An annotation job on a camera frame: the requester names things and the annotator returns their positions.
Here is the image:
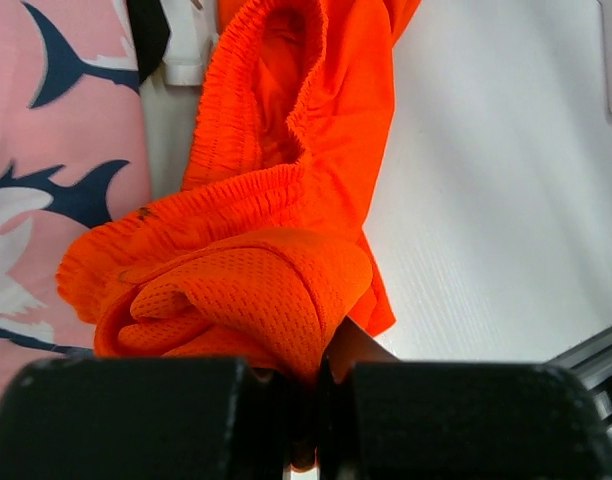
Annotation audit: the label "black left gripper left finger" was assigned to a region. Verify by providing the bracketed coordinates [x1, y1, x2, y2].
[0, 357, 316, 479]

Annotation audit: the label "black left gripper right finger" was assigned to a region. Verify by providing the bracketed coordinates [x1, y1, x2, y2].
[318, 361, 612, 479]

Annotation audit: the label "orange shorts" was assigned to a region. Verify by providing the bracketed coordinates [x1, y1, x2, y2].
[54, 0, 422, 471]

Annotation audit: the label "pink patterned shorts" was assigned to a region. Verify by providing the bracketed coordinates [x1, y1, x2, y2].
[0, 0, 152, 356]

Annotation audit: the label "black shorts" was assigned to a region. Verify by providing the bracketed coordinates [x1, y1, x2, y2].
[126, 0, 170, 84]

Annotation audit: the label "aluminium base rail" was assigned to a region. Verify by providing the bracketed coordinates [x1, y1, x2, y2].
[550, 326, 612, 441]

